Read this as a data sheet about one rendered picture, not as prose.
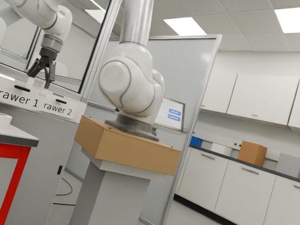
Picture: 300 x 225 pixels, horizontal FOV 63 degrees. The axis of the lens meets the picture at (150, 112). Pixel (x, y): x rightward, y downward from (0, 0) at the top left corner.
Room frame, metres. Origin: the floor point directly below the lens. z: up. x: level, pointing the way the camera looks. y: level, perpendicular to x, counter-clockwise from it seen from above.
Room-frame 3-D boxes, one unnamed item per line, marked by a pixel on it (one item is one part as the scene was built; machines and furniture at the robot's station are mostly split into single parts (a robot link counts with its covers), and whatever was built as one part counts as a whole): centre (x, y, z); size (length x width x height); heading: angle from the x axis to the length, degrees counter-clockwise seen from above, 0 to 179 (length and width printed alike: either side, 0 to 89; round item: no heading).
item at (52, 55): (1.14, 0.54, 1.07); 0.08 x 0.07 x 0.09; 54
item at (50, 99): (1.50, 0.56, 0.87); 0.29 x 0.02 x 0.11; 145
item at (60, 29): (1.12, 0.54, 1.25); 0.13 x 0.11 x 0.16; 162
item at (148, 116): (1.02, 0.05, 1.03); 0.18 x 0.16 x 0.22; 163
